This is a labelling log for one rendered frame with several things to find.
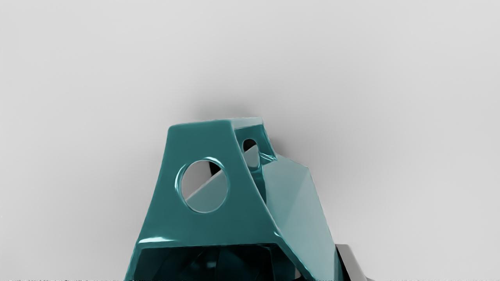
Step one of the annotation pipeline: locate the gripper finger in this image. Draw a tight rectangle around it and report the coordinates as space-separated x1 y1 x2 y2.
335 244 375 281

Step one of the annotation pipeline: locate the teal faceted mug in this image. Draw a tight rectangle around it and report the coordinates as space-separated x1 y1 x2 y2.
124 117 344 281

